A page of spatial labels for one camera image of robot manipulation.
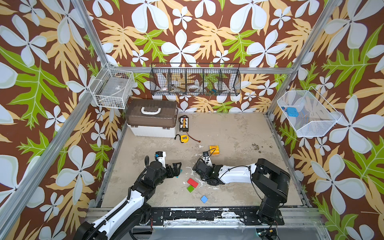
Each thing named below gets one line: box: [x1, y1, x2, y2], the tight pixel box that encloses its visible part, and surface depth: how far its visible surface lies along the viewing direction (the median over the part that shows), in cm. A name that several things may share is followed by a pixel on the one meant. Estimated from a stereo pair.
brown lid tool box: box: [126, 99, 179, 138], surface depth 97 cm
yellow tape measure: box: [180, 135, 190, 143], surface depth 106 cm
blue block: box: [200, 195, 209, 204], surface depth 82 cm
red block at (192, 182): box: [187, 178, 199, 188], surface depth 88 cm
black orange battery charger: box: [179, 116, 189, 132], surface depth 113 cm
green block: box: [186, 185, 195, 193], surface depth 86 cm
